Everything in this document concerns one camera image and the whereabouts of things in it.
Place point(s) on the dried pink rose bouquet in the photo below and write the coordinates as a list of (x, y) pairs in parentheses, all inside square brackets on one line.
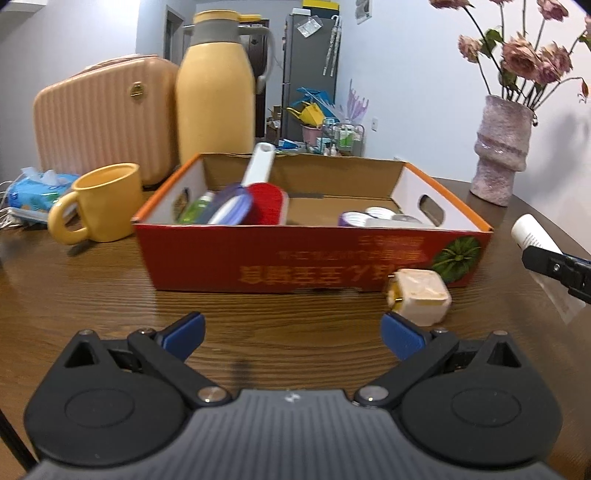
[(519, 55)]

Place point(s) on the blue tissue pack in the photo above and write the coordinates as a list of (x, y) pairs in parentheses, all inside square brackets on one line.
[(32, 194)]

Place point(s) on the yellow mug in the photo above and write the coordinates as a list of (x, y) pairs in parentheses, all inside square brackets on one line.
[(111, 203)]

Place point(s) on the pink textured vase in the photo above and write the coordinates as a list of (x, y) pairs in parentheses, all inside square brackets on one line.
[(501, 152)]

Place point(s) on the grey interior door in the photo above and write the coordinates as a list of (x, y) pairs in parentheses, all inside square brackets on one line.
[(173, 37)]

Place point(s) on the red and white lint brush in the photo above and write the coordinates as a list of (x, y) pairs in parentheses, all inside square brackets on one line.
[(261, 161)]

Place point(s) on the yellow watering can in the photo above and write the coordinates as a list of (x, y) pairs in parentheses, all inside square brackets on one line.
[(309, 115)]

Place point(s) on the yellow thermos jug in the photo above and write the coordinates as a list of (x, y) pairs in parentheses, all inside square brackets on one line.
[(214, 101)]

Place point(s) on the hanging folded umbrellas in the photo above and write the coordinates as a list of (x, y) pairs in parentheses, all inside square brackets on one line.
[(333, 44)]

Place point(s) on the clear cotton swab container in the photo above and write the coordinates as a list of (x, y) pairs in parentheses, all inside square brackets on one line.
[(397, 222)]

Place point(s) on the clear plastic bag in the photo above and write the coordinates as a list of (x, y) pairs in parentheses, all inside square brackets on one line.
[(308, 27)]

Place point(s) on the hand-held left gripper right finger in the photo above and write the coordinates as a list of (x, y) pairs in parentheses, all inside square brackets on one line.
[(401, 336)]

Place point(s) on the purple flower wall decal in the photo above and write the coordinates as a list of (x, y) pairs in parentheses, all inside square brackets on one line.
[(358, 104)]

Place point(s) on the pink ribbed suitcase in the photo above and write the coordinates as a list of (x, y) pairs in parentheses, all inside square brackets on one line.
[(101, 124)]

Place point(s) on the red cardboard box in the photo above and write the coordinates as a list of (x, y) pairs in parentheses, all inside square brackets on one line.
[(277, 258)]

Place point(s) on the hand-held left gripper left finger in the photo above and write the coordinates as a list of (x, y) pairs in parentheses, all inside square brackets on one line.
[(184, 336)]

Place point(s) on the wall poster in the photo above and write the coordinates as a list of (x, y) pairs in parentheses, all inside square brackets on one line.
[(364, 10)]

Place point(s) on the blue lid with white liner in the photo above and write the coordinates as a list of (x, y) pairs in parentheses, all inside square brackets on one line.
[(231, 207)]

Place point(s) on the pink bucket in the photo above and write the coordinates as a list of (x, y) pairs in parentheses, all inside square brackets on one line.
[(311, 134)]

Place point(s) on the beige plug adaptor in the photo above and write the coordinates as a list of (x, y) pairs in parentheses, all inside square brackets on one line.
[(420, 290)]

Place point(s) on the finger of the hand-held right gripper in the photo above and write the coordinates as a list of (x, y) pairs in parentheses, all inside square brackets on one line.
[(558, 270)]

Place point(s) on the grey fridge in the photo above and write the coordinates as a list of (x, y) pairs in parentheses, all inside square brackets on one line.
[(295, 69)]

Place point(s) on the white spray bottle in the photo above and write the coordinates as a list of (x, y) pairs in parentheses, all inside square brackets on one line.
[(531, 233)]

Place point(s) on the green bottle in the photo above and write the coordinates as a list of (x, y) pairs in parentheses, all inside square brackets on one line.
[(196, 212)]

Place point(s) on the yellow and black box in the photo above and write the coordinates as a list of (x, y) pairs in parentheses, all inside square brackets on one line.
[(321, 3)]

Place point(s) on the blue folded item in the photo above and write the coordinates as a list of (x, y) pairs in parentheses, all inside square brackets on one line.
[(316, 96)]

